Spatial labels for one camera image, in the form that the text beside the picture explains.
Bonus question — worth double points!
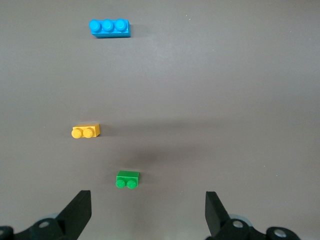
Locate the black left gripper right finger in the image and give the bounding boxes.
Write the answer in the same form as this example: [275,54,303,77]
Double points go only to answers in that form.
[204,191,301,240]

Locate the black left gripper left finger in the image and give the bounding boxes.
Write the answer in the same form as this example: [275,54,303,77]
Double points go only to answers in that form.
[0,189,92,240]

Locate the yellow two-stud block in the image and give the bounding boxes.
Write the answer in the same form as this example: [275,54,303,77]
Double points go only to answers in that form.
[70,123,101,140]

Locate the green two-stud block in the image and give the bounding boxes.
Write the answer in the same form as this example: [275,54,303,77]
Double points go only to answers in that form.
[115,170,140,190]

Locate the blue three-stud block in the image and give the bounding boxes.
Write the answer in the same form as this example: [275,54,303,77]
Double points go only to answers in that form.
[89,18,132,39]

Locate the brown table cover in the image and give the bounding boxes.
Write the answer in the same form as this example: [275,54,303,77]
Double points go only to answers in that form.
[0,0,320,240]

